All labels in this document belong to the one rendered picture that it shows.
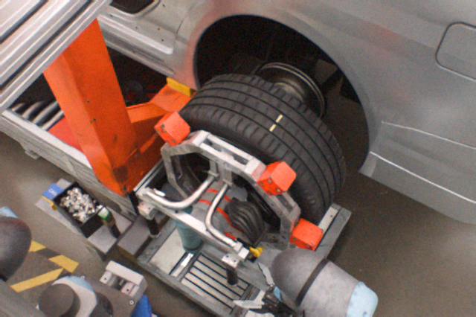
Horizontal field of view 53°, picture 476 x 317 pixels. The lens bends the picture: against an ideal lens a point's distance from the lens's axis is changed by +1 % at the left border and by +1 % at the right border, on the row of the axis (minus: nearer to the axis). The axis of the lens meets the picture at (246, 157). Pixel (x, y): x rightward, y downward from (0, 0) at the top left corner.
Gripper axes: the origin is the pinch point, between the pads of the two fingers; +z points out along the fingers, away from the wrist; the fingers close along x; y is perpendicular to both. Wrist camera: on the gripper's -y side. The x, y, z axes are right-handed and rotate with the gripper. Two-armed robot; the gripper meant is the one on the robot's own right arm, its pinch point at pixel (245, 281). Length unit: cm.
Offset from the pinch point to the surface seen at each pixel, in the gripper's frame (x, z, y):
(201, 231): -2.2, 17.5, 14.9
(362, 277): -57, -33, -84
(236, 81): -48, 34, 32
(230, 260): 0.1, 4.9, 12.0
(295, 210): -24.9, -3.9, 13.7
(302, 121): -46, 7, 30
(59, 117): -40, 150, -57
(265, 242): -20.2, 4.3, -13.8
